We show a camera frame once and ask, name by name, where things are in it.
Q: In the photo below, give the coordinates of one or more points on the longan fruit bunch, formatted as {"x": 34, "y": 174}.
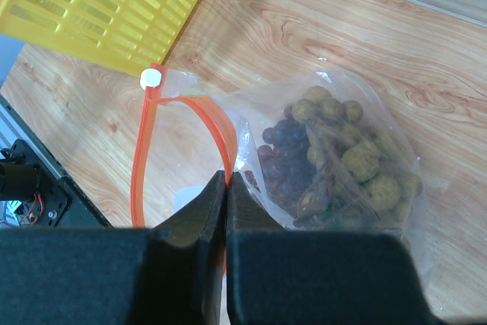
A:
{"x": 362, "y": 177}

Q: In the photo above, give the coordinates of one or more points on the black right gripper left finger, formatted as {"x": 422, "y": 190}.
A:
{"x": 170, "y": 274}

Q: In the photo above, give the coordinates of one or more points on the clear zip top bag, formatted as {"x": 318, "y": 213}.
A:
{"x": 187, "y": 133}

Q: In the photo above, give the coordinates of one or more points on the yellow plastic basket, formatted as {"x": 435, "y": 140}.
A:
{"x": 123, "y": 35}

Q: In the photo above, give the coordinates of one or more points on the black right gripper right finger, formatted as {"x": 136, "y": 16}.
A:
{"x": 275, "y": 276}

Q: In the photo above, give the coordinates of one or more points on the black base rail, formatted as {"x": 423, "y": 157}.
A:
{"x": 35, "y": 188}

